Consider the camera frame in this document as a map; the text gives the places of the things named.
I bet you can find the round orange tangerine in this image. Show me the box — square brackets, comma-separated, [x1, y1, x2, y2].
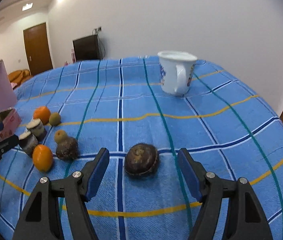
[33, 106, 51, 125]

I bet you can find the orange leather sofa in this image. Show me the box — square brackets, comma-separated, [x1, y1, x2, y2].
[7, 69, 33, 89]

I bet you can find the pink electric kettle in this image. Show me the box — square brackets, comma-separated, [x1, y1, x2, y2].
[0, 60, 18, 114]

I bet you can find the dark hairy taro root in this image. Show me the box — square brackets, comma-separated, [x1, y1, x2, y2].
[56, 137, 78, 160]

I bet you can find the green-brown kiwi fruit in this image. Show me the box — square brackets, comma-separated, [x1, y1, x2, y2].
[49, 112, 61, 126]
[54, 129, 68, 144]

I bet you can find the white printed mug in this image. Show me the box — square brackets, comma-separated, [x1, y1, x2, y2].
[157, 50, 198, 96]

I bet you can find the blue plaid tablecloth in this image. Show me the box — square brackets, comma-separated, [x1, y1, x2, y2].
[0, 55, 283, 240]

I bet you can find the brown wooden door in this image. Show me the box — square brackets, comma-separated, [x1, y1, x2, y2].
[23, 22, 53, 76]

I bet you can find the dark brown round fruit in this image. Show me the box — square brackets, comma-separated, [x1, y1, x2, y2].
[124, 143, 159, 177]

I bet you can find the black television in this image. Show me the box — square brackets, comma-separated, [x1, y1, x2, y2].
[73, 35, 101, 61]

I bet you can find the pink metal tin box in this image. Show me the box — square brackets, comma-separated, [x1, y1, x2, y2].
[0, 108, 22, 142]

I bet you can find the oval orange fruit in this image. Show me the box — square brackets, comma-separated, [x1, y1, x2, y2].
[32, 144, 53, 172]

